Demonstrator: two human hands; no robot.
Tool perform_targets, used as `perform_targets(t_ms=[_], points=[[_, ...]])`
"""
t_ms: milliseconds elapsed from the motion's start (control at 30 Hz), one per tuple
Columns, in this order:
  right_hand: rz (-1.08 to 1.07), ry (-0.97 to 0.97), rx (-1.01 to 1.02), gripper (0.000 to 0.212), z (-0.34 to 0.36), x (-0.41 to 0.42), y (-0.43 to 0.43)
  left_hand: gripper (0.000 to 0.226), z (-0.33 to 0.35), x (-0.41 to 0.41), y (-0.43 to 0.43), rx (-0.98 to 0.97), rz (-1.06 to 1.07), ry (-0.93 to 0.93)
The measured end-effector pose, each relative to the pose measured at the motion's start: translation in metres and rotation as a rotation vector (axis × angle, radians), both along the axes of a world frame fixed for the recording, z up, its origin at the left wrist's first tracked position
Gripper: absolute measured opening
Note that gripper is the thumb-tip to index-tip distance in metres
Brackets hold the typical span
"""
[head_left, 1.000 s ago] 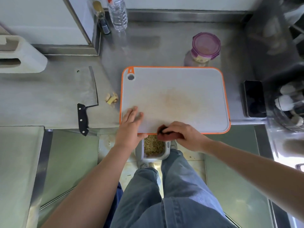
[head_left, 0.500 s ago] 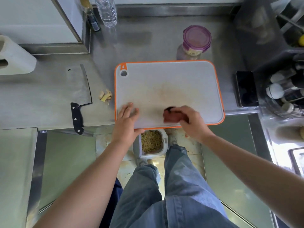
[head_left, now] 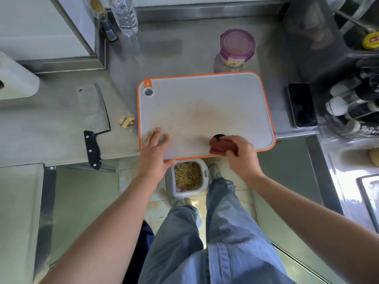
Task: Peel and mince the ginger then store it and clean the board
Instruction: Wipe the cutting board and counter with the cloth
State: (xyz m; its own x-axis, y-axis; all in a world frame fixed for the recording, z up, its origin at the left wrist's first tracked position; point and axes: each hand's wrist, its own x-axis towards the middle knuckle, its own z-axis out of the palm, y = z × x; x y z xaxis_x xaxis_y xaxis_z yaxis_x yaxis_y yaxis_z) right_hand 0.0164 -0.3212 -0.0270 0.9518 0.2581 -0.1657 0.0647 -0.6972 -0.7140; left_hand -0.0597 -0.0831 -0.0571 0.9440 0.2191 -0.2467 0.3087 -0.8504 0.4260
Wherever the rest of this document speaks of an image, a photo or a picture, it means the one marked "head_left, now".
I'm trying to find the person's right hand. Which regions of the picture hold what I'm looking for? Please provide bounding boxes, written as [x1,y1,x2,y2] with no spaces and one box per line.
[220,135,265,183]

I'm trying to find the grey shoe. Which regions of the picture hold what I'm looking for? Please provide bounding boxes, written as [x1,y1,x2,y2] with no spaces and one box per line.
[171,197,196,209]
[208,164,223,184]

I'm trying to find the person's left forearm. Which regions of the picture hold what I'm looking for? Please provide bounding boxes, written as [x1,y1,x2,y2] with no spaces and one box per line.
[40,171,166,284]

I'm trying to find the metal wire rack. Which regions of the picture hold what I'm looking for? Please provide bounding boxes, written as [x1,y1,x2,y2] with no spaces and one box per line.
[334,0,379,51]

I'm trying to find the purple-lidded glass jar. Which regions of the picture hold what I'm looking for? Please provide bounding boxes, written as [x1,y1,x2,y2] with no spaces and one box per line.
[213,28,256,73]

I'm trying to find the grey orange-rimmed cutting board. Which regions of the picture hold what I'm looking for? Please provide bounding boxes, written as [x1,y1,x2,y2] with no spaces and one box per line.
[136,71,277,161]

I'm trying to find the steel sink basin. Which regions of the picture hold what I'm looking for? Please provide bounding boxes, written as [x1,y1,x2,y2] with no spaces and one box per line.
[356,173,379,234]

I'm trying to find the grey right shoe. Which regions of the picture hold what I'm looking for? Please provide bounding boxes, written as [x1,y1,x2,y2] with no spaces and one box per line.
[208,164,223,184]

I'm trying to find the dark blue garment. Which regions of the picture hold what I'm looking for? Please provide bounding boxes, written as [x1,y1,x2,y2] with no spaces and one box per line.
[122,220,155,284]

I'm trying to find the white bin with food scraps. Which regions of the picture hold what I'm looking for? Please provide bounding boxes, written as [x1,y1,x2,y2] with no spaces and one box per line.
[164,158,209,197]

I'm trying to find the blue jeans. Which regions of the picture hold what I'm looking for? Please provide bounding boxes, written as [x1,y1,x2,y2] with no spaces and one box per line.
[137,177,297,284]

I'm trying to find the small dark glass bottle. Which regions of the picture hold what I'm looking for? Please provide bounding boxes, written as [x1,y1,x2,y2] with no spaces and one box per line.
[89,0,118,42]

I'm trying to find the ginger scraps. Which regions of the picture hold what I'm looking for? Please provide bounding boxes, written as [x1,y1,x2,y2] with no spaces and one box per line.
[118,112,136,129]

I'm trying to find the black-handled steel cleaver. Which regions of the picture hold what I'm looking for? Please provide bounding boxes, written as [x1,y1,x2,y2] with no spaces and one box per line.
[77,83,112,171]

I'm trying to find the person's left hand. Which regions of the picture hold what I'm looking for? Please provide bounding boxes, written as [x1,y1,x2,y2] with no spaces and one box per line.
[136,127,177,184]

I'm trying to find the white paper towel roll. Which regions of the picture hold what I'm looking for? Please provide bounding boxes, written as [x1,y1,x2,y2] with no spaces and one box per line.
[0,51,40,100]

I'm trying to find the person's right forearm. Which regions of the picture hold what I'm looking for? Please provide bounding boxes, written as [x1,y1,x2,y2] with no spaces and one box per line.
[247,173,379,284]

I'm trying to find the yellow-capped bottle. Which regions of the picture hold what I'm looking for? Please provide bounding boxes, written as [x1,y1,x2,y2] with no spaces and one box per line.
[361,31,379,51]

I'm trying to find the grey left shoe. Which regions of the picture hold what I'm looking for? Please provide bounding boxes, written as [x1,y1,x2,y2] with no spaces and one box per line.
[171,197,196,209]

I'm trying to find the black smartphone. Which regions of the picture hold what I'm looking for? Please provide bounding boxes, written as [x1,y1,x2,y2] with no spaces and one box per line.
[286,82,318,129]

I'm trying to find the red-brown scrubbing sponge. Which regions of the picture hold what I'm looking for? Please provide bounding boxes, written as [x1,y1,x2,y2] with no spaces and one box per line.
[209,134,238,156]

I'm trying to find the clear plastic water bottle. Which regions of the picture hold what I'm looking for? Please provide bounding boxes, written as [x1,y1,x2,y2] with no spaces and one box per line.
[108,0,139,37]

